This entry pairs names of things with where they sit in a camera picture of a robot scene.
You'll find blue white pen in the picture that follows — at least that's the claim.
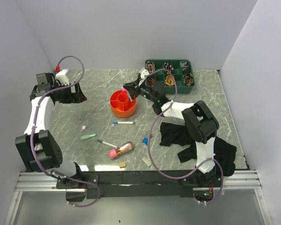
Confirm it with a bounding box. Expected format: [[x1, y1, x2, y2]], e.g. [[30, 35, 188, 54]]
[[113, 121, 135, 125]]

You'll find orange round organizer container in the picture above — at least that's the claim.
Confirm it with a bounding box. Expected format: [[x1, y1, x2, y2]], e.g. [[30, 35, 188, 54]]
[[110, 90, 137, 118]]

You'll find black base beam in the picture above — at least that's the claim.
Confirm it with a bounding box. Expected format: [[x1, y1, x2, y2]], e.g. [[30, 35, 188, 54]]
[[56, 170, 223, 200]]

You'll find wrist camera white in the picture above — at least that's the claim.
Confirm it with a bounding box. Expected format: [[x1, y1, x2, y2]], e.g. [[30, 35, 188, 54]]
[[55, 69, 71, 86], [139, 67, 150, 79]]

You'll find aluminium rail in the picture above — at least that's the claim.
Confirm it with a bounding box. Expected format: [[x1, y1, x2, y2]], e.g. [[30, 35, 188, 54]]
[[15, 171, 262, 192]]

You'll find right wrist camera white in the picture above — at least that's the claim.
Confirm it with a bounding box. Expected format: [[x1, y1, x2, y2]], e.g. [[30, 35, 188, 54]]
[[139, 67, 150, 79]]

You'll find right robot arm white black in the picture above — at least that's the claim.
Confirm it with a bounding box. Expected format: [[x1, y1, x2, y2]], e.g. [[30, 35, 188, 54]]
[[122, 79, 219, 187]]

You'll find green cap white pen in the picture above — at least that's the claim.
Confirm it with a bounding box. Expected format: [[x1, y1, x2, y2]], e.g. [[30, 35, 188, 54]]
[[97, 139, 117, 149]]

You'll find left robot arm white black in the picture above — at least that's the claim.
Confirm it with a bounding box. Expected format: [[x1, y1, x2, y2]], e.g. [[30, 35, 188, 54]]
[[15, 69, 87, 188]]

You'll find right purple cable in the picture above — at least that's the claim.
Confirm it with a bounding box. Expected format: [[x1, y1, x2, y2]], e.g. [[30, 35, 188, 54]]
[[145, 68, 224, 204]]

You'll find white eraser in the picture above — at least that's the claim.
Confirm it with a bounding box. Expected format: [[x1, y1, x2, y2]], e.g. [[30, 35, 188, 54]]
[[142, 157, 152, 167]]

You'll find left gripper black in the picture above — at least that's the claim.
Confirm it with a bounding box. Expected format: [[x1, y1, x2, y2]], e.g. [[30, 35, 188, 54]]
[[54, 81, 87, 104]]

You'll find small tan eraser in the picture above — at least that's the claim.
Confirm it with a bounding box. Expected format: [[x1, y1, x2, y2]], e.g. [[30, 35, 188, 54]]
[[119, 162, 126, 168]]

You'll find clear pencil case pink cap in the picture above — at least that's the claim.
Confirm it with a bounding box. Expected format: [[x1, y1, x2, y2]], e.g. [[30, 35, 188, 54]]
[[109, 142, 134, 159]]

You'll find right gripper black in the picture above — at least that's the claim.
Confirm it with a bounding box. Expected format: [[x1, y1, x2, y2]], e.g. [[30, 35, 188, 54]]
[[124, 78, 157, 104]]

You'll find black cloth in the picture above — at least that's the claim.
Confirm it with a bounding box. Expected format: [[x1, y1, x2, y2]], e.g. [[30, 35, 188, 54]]
[[160, 122, 237, 176]]

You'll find mint green correction tube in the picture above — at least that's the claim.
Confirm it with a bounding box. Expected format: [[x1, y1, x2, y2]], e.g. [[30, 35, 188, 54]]
[[80, 134, 97, 141]]

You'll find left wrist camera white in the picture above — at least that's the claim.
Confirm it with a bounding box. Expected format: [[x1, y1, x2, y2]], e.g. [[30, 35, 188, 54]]
[[55, 69, 71, 86]]

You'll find green compartment tray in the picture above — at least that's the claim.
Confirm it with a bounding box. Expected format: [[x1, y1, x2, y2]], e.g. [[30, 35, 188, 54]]
[[145, 60, 195, 94]]

